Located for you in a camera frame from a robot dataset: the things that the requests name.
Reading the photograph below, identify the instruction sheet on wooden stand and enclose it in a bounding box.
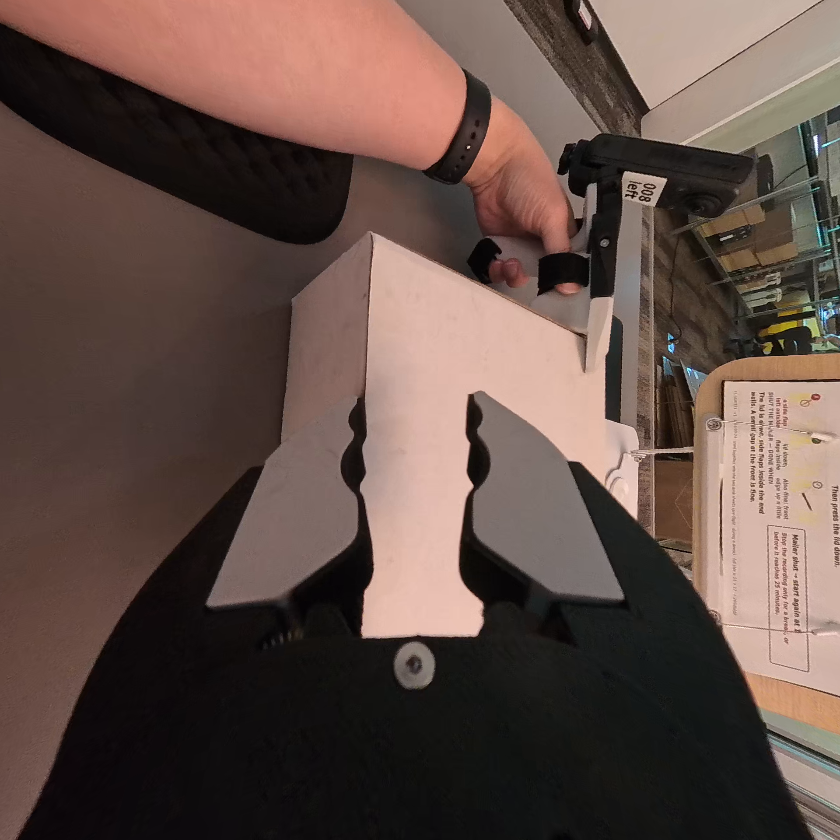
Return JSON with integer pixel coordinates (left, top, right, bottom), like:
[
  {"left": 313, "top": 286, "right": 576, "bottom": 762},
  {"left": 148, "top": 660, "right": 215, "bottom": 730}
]
[{"left": 604, "top": 354, "right": 840, "bottom": 737}]

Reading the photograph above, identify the white cardboard mailer box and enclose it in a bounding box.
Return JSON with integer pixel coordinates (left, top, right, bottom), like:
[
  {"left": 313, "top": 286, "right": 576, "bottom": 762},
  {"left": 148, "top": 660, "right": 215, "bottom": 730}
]
[{"left": 281, "top": 231, "right": 608, "bottom": 641}]

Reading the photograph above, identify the person's left forearm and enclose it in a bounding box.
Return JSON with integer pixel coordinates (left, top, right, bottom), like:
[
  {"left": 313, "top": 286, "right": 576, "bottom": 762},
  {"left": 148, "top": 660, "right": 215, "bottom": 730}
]
[{"left": 0, "top": 0, "right": 473, "bottom": 173}]

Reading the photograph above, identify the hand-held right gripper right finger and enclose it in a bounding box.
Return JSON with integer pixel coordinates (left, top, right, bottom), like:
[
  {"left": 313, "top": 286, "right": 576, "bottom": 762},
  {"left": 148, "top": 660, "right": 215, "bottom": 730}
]
[{"left": 459, "top": 391, "right": 626, "bottom": 637}]

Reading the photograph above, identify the printed instruction sheet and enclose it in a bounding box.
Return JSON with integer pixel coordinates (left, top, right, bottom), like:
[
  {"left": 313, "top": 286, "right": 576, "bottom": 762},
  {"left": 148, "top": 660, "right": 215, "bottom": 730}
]
[{"left": 721, "top": 378, "right": 840, "bottom": 699}]

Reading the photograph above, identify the cluttered background shelving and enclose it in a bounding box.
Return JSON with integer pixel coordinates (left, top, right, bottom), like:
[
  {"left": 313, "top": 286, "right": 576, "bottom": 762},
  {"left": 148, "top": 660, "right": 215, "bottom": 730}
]
[{"left": 656, "top": 108, "right": 840, "bottom": 368}]

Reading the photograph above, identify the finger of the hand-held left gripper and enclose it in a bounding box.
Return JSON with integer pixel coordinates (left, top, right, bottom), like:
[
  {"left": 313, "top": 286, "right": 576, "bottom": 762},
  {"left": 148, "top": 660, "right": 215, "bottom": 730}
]
[{"left": 581, "top": 297, "right": 616, "bottom": 375}]

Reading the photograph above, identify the black wristband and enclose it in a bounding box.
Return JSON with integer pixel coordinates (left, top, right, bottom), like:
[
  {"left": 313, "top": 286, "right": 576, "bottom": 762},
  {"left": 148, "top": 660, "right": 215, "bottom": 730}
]
[{"left": 421, "top": 67, "right": 493, "bottom": 186}]

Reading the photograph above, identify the person's left hand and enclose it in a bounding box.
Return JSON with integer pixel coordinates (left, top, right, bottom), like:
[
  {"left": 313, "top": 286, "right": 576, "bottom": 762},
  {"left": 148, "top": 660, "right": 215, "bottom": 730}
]
[{"left": 465, "top": 98, "right": 586, "bottom": 295}]

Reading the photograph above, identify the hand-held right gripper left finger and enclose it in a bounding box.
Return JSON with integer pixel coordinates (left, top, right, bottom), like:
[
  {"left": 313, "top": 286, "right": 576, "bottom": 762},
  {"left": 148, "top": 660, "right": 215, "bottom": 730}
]
[{"left": 206, "top": 395, "right": 375, "bottom": 637}]

